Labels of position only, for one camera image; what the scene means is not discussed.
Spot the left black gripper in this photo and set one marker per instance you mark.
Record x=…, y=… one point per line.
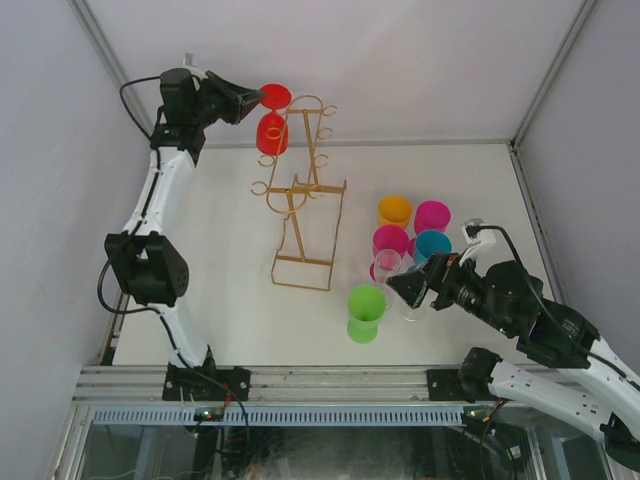
x=239, y=101

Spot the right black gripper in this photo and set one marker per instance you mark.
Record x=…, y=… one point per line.
x=437, y=274

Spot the clear wine glass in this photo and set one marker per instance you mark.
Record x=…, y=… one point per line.
x=387, y=264
x=411, y=311

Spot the red plastic wine glass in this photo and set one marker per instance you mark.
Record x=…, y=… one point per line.
x=272, y=135

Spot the cyan plastic wine glass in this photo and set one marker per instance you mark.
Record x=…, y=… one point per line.
x=426, y=244

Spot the green plastic wine glass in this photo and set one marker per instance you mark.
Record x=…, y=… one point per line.
x=366, y=307

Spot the magenta wine glass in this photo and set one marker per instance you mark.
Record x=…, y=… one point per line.
x=389, y=237
x=431, y=215

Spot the orange plastic wine glass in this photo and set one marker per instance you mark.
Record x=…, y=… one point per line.
x=394, y=210

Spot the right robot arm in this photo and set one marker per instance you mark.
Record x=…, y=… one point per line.
x=553, y=335

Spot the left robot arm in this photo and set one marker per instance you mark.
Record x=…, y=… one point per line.
x=147, y=266

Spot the right green led board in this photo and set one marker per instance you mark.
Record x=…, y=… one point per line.
x=474, y=419

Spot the green led board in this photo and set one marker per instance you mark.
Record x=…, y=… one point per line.
x=474, y=419
x=214, y=414

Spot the left green led board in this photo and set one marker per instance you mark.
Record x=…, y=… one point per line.
x=214, y=414

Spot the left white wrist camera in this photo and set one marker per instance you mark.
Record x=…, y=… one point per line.
x=189, y=63

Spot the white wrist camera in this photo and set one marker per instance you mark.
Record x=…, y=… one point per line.
x=189, y=63
x=479, y=240

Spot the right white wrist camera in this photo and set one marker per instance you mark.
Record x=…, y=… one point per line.
x=479, y=240

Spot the right black base bracket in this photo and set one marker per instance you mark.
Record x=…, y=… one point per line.
x=444, y=385

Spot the black base bracket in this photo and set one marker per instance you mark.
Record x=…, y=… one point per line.
x=444, y=385
x=182, y=384

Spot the gold wire glass rack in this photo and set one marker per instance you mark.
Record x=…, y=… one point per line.
x=309, y=203

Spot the right aluminium frame post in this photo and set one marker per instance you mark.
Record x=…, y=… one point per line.
x=569, y=42

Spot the aluminium frame post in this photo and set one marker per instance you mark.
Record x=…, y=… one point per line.
x=569, y=42
x=128, y=97

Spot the left aluminium frame post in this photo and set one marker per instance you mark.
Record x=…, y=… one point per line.
x=128, y=97

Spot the left black base bracket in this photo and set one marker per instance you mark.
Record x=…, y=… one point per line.
x=182, y=384

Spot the blue slotted cable duct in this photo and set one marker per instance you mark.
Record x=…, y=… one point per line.
x=275, y=416

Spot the aluminium front rail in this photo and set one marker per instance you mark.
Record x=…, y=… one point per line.
x=270, y=385

